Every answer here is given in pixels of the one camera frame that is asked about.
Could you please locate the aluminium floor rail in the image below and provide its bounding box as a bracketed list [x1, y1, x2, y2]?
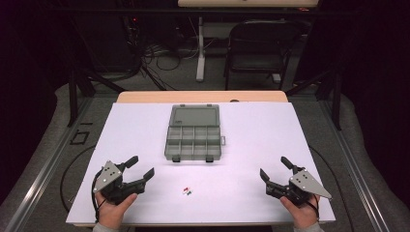
[2, 96, 95, 232]
[316, 99, 392, 232]

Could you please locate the grey plastic organizer box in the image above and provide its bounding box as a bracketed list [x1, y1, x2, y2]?
[163, 103, 227, 163]

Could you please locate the white board mat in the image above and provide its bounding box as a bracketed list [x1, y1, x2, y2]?
[65, 101, 337, 225]

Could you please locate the person's left hand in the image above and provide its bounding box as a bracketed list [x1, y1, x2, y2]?
[95, 191, 139, 230]

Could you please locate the left hand-held gripper black cable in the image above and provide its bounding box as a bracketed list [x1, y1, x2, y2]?
[90, 170, 107, 223]

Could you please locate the tangle of floor cables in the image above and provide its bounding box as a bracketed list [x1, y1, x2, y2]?
[139, 40, 201, 73]

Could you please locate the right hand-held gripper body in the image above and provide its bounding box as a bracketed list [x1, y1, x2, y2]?
[265, 166, 333, 208]

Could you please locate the wooden table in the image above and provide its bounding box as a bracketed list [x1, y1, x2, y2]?
[115, 90, 289, 104]

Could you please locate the right hand-held gripper black cable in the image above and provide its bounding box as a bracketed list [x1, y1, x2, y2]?
[306, 192, 321, 220]

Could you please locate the black floor cable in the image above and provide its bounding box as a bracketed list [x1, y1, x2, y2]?
[308, 145, 356, 232]
[59, 144, 98, 214]

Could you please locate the hand-held gripper black cable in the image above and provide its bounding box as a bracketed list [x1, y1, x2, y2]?
[306, 192, 321, 220]
[90, 170, 107, 223]

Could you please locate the black metal stand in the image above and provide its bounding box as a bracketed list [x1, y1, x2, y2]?
[284, 68, 343, 131]
[65, 62, 128, 128]

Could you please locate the black folding chair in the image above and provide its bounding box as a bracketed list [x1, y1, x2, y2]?
[223, 19, 305, 92]

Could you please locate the white desk leg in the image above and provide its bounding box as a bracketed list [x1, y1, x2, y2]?
[195, 15, 208, 83]

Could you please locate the person's right hand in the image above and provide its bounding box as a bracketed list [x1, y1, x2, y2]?
[278, 194, 321, 229]

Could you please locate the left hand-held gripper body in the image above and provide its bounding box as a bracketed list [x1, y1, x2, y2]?
[93, 159, 147, 206]

